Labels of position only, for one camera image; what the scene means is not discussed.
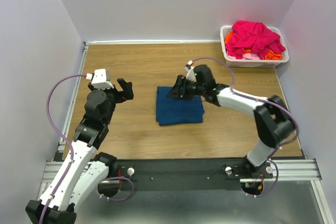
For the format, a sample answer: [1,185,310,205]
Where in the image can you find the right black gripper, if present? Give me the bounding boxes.
[165,75,205,101]

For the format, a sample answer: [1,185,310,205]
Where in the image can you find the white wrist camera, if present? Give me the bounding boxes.
[86,69,114,90]
[185,60,196,82]

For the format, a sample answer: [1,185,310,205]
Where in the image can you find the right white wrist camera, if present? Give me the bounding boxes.
[185,60,196,82]

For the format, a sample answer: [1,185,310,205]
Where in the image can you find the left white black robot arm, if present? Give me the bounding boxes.
[25,76,135,223]

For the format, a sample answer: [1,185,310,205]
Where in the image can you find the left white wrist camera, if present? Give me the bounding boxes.
[86,69,114,90]

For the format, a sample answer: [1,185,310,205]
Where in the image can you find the light pink garment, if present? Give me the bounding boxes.
[227,52,260,60]

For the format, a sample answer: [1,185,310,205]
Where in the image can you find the blue t-shirt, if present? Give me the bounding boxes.
[155,86,205,126]

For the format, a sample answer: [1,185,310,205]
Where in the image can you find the white plastic laundry basket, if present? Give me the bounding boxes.
[220,20,289,68]

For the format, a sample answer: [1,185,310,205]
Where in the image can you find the aluminium frame rail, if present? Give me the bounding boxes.
[41,159,322,184]

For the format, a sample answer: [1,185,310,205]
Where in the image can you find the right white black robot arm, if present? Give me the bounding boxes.
[167,65,298,178]

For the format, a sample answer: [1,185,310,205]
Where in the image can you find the pink t-shirt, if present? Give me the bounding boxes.
[225,20,286,59]

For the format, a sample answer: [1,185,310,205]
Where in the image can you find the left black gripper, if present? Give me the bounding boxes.
[89,78,134,125]

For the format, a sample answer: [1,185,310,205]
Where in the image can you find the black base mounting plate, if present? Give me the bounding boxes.
[98,158,273,196]

